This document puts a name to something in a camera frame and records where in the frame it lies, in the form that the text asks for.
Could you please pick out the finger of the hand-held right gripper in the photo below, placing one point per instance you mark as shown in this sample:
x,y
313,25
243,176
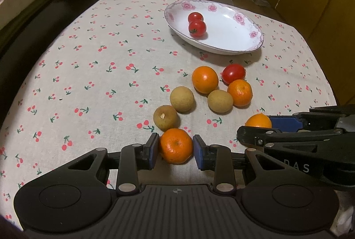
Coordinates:
x,y
284,123
249,135

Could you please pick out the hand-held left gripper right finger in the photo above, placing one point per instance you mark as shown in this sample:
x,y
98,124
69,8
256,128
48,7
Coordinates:
x,y
198,150

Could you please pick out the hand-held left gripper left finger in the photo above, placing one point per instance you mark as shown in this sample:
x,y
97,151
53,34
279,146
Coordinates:
x,y
154,150

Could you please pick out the orange tangerine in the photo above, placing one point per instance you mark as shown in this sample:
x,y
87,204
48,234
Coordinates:
x,y
205,79
240,92
176,146
258,121

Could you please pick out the tan longan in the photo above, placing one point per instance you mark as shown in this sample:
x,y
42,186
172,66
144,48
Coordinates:
x,y
220,100
181,100
165,117

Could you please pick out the white floral plate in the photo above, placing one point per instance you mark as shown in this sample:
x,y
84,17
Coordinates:
x,y
226,33

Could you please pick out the red cherry tomato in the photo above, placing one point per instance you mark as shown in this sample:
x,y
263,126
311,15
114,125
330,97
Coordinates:
x,y
195,16
197,28
233,73

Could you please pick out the cherry print tablecloth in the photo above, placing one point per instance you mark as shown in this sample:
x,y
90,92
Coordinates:
x,y
97,89

